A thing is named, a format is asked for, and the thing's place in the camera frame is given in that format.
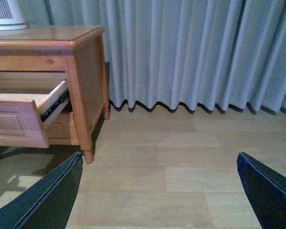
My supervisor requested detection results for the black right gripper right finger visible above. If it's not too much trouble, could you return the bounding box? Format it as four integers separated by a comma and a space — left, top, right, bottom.
237, 152, 286, 229

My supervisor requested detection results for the wooden nightstand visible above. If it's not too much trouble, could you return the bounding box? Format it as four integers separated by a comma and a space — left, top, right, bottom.
0, 25, 110, 163

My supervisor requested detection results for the grey pleated curtain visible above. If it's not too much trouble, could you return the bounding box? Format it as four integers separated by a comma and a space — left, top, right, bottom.
20, 0, 286, 112

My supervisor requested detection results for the wooden drawer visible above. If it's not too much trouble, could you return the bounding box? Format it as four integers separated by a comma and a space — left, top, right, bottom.
0, 80, 70, 148
46, 112, 80, 146

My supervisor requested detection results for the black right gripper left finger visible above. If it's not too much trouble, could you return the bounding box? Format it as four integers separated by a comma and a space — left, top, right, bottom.
0, 152, 83, 229

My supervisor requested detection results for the white ribbed air purifier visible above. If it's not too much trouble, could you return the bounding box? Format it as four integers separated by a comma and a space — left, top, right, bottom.
0, 0, 29, 31

